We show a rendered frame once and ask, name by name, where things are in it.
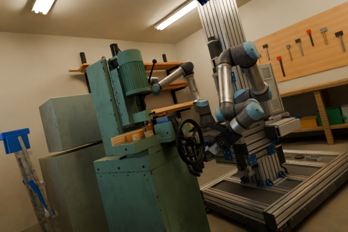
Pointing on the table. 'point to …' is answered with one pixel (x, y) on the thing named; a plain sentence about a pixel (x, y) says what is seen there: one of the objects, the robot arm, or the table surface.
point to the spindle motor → (133, 72)
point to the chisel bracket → (143, 116)
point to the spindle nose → (140, 102)
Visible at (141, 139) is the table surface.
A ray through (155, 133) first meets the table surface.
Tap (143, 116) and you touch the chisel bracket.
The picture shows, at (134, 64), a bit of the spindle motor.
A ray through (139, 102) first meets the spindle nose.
